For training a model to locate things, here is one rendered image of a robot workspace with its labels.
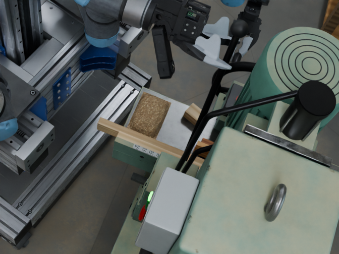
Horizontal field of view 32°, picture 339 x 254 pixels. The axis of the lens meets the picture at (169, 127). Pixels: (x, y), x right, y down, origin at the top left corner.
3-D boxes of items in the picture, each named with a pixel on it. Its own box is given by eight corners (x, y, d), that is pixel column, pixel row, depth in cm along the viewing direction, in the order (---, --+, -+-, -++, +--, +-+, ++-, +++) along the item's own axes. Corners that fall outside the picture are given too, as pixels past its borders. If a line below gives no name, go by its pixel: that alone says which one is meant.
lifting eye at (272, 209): (278, 194, 93) (292, 180, 87) (268, 229, 90) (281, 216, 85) (269, 190, 93) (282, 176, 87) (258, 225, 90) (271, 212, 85)
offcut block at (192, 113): (203, 117, 167) (205, 112, 164) (195, 126, 165) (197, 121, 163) (190, 107, 168) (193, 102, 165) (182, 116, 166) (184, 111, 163)
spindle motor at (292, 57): (307, 118, 137) (368, 45, 109) (287, 185, 130) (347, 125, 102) (236, 89, 138) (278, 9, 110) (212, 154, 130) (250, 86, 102)
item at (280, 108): (307, 134, 106) (347, 88, 91) (296, 172, 103) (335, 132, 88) (265, 117, 106) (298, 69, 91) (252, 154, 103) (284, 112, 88)
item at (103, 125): (332, 218, 160) (338, 213, 156) (330, 225, 159) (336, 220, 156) (99, 123, 161) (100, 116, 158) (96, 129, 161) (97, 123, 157)
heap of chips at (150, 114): (171, 103, 167) (173, 98, 165) (155, 140, 162) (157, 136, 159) (143, 91, 167) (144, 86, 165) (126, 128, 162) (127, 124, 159)
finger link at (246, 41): (240, 66, 188) (251, 38, 187) (242, 65, 182) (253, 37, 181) (231, 62, 188) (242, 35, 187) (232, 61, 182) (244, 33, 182)
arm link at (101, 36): (107, 7, 141) (109, -23, 131) (123, 46, 137) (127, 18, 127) (74, 14, 138) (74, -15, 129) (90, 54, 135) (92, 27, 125)
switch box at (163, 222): (184, 208, 111) (201, 179, 96) (165, 258, 106) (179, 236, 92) (153, 195, 111) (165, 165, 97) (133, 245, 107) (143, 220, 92)
